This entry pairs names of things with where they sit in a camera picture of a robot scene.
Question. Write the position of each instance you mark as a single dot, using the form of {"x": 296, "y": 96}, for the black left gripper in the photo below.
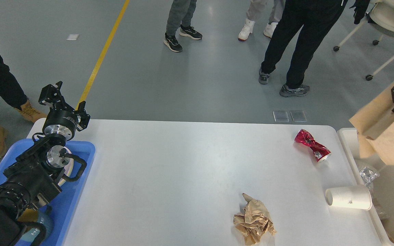
{"x": 59, "y": 119}

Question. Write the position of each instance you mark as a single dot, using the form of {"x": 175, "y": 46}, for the brown paper bag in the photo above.
{"x": 374, "y": 123}

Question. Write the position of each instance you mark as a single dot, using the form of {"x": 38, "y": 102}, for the foil bag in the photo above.
{"x": 368, "y": 174}

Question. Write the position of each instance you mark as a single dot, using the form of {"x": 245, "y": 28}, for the white paper cup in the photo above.
{"x": 356, "y": 197}

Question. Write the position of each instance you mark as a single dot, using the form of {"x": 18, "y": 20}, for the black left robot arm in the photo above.
{"x": 32, "y": 181}

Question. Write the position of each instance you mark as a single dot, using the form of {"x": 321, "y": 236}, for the white office chair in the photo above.
{"x": 381, "y": 17}

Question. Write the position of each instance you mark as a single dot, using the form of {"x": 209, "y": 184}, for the cream plastic bin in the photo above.
{"x": 382, "y": 211}

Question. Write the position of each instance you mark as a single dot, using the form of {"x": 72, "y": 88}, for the red small object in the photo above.
{"x": 319, "y": 151}

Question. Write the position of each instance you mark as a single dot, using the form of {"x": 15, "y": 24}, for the clear floor plate right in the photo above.
{"x": 298, "y": 116}

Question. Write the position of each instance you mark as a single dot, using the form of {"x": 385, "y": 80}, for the clear floor plate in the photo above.
{"x": 298, "y": 116}
{"x": 281, "y": 116}

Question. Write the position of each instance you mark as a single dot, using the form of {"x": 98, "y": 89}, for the black jacket on chair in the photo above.
{"x": 359, "y": 7}

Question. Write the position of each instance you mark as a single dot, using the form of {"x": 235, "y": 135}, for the blue plastic tray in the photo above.
{"x": 64, "y": 205}

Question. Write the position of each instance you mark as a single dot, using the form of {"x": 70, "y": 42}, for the clear floor plate left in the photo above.
{"x": 281, "y": 116}

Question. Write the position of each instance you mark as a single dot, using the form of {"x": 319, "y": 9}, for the person in grey sneakers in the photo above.
{"x": 311, "y": 20}

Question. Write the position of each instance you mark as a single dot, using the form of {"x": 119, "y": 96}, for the teal HOME mug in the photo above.
{"x": 31, "y": 232}

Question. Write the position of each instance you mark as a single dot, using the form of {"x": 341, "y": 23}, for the person in black sneakers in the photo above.
{"x": 180, "y": 17}

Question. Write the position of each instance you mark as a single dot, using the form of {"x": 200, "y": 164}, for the crumpled brown paper ball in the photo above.
{"x": 254, "y": 221}

